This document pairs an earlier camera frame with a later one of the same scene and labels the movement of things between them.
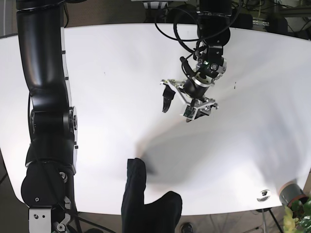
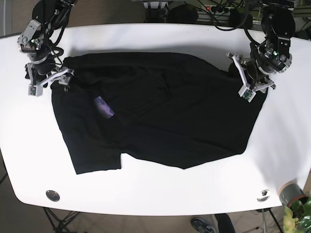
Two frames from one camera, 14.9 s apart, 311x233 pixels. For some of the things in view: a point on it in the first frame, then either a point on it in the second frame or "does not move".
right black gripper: (192, 92) -> (255, 75)
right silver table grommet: (266, 194) does not move
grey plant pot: (290, 191) does not move
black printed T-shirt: (161, 216) -> (162, 108)
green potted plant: (297, 219) does not move
